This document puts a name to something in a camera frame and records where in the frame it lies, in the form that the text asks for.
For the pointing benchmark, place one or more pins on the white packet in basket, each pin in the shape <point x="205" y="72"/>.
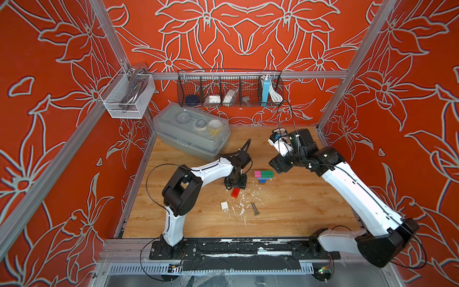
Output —
<point x="213" y="99"/>

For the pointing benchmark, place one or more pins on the steel hex bolt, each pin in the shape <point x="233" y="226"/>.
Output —
<point x="256" y="212"/>

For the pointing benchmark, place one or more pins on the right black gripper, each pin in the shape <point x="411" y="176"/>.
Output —
<point x="278" y="159"/>

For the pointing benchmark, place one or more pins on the white slotted cable duct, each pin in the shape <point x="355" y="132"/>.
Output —
<point x="157" y="269"/>

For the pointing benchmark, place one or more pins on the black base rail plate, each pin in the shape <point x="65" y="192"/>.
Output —
<point x="241" y="253"/>

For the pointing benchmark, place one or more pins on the green 2x4 lego brick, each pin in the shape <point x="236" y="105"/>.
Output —
<point x="266" y="174"/>

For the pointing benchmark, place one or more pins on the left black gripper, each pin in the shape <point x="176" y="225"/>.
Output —
<point x="242" y="185"/>

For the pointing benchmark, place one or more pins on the light blue box in basket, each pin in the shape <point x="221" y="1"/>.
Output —
<point x="265" y="91"/>

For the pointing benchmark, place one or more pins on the red 2x4 lego brick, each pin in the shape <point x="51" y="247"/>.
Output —
<point x="235" y="193"/>

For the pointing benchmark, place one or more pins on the black comb-like tool strip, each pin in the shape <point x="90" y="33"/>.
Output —
<point x="280" y="132"/>

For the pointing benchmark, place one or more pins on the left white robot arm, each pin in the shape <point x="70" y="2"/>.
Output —
<point x="182" y="190"/>

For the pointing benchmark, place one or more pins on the clear plastic wall bin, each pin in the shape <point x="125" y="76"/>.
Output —
<point x="125" y="98"/>

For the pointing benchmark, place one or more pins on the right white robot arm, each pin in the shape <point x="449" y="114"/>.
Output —
<point x="384" y="233"/>

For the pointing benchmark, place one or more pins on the grey lidded plastic box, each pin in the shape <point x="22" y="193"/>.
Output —
<point x="192" y="131"/>

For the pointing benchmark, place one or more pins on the dark round jar in basket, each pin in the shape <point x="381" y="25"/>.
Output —
<point x="192" y="100"/>

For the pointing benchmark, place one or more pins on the black wire basket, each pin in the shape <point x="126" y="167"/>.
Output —
<point x="218" y="81"/>

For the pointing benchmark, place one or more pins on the clear bag in basket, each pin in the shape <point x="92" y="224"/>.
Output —
<point x="230" y="97"/>

